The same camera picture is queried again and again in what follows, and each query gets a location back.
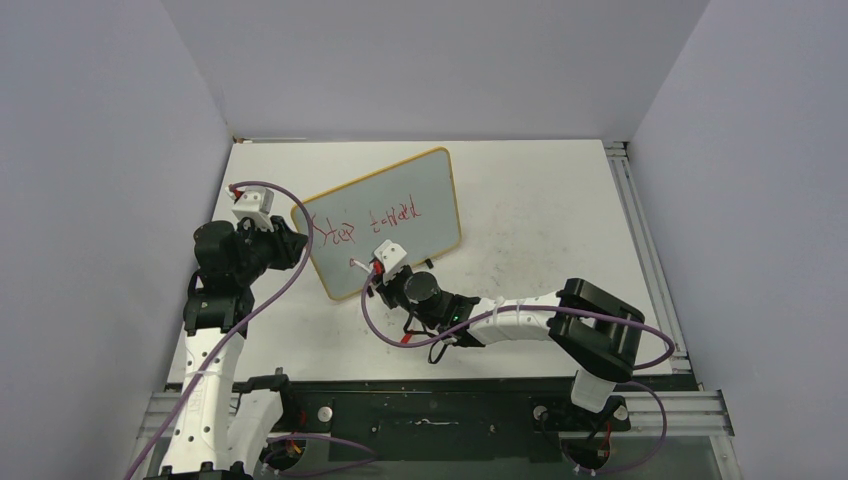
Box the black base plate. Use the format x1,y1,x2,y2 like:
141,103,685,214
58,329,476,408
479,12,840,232
271,377,631,462

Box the red white marker pen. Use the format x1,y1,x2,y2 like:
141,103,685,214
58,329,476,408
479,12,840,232
350,258,373,273

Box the yellow framed whiteboard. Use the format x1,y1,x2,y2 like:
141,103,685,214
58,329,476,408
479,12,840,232
291,147,462,301

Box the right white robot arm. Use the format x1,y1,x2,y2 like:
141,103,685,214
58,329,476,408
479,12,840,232
366,264,646,428

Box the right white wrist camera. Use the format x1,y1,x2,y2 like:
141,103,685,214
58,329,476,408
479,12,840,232
373,240,407,279

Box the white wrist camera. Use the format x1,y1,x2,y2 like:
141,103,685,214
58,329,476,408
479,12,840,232
373,240,407,279
227,186,274,232

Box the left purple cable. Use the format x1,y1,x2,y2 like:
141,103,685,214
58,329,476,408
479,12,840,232
122,180,316,480

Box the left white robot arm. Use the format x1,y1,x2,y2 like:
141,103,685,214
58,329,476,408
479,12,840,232
156,216,312,479

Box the aluminium side rail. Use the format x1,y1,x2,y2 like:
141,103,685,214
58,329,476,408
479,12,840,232
603,141,676,318

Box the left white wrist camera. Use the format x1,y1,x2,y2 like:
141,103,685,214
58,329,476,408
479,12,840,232
227,186,274,232

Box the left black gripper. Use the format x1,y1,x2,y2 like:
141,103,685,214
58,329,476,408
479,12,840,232
233,215,307,284

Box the aluminium frame rail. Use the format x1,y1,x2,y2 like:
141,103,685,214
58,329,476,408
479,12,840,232
135,389,735,439

